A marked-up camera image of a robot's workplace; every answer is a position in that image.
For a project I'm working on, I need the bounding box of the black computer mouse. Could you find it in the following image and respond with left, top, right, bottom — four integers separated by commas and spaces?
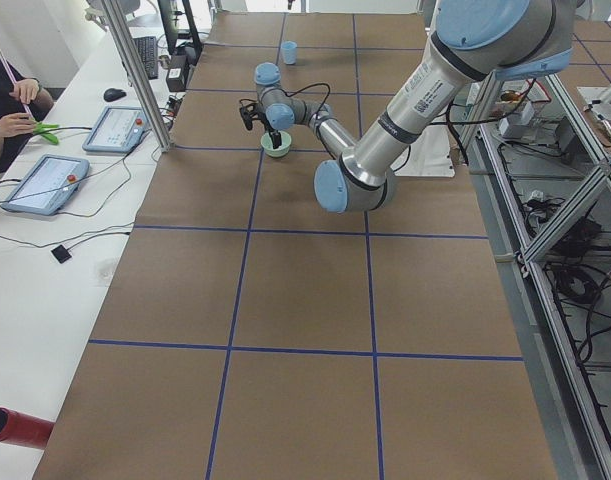
103, 88, 127, 102

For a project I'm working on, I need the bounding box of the black keyboard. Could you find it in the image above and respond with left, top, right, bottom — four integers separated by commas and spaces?
133, 36, 159, 80

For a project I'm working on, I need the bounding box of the black box on desk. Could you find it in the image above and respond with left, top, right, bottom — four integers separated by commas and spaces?
166, 55, 189, 93

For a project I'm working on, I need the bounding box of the far blue teach pendant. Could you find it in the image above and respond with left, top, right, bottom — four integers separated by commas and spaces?
82, 106, 150, 154

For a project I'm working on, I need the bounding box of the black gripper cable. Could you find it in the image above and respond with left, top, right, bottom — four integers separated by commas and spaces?
284, 83, 332, 131

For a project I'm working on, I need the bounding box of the person's hand lower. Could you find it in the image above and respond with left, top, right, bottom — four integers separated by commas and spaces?
0, 113, 36, 147

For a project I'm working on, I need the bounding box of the small black square pad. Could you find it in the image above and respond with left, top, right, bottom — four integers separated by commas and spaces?
51, 245, 72, 264

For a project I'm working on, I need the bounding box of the person's hand upper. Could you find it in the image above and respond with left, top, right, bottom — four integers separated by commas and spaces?
10, 78, 41, 105

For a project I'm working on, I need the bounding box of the blue teach pendant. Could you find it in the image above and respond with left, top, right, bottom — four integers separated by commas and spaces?
82, 106, 150, 154
1, 154, 90, 216

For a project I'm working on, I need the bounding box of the aluminium frame post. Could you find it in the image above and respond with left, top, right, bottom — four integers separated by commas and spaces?
100, 0, 172, 153

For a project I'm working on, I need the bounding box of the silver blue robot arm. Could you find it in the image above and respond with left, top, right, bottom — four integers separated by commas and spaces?
239, 0, 576, 213

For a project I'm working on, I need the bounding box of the brown paper table mat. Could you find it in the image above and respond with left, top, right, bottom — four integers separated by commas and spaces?
35, 14, 557, 479

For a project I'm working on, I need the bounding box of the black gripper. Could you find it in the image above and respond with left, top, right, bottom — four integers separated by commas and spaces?
239, 99, 282, 148

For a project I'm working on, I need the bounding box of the red cylinder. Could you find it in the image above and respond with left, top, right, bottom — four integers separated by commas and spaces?
0, 407, 54, 450

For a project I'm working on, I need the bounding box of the light blue cup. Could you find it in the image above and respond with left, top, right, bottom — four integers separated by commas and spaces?
280, 40, 298, 65

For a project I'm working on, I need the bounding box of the green handled grabber stick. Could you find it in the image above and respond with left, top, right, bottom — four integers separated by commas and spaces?
0, 48, 59, 145

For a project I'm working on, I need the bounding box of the light green bowl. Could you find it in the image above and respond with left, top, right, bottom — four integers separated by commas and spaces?
260, 131, 292, 158

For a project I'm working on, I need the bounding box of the near blue teach pendant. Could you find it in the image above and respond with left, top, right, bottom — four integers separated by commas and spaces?
1, 154, 90, 216

